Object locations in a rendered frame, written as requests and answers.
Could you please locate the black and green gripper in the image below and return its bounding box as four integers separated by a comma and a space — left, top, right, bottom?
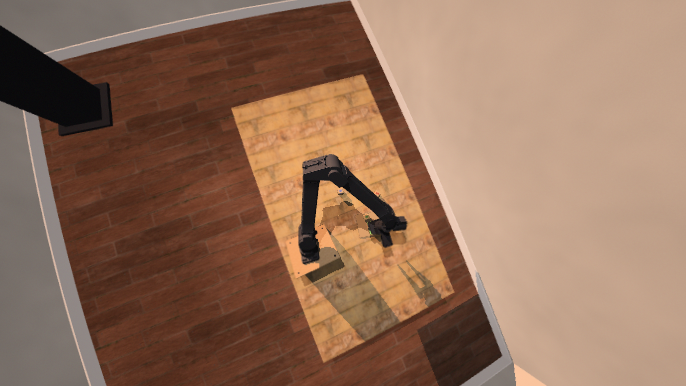
367, 219, 381, 235

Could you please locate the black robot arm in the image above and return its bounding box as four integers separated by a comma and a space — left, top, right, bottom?
298, 154, 407, 264

